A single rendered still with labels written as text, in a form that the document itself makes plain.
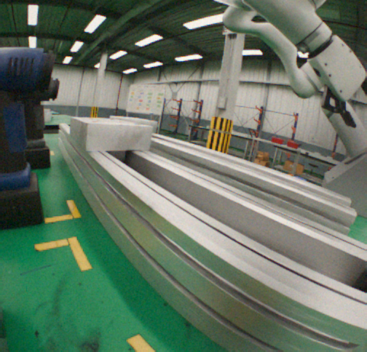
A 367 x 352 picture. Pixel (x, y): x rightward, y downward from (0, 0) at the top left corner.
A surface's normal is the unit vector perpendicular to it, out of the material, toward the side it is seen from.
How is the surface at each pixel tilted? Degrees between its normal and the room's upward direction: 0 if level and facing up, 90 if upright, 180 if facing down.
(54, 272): 0
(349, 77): 100
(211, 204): 90
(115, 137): 90
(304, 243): 90
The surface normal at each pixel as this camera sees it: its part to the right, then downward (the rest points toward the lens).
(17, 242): 0.16, -0.95
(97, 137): 0.69, 0.30
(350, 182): -0.68, 0.08
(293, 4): -0.29, 0.49
